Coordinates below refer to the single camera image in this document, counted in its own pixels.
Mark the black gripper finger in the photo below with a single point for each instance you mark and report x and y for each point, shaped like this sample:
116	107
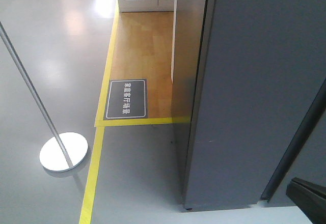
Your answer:
309	197

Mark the fridge door with shelves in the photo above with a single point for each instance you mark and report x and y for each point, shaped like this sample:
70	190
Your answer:
265	65

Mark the white open fridge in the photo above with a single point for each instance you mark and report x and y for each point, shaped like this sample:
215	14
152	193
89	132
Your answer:
305	155

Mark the dark floor sign mat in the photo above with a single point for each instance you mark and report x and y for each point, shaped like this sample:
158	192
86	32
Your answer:
126	99

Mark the metal stand with round base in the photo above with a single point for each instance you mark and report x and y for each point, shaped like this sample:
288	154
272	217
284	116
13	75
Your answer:
63	151

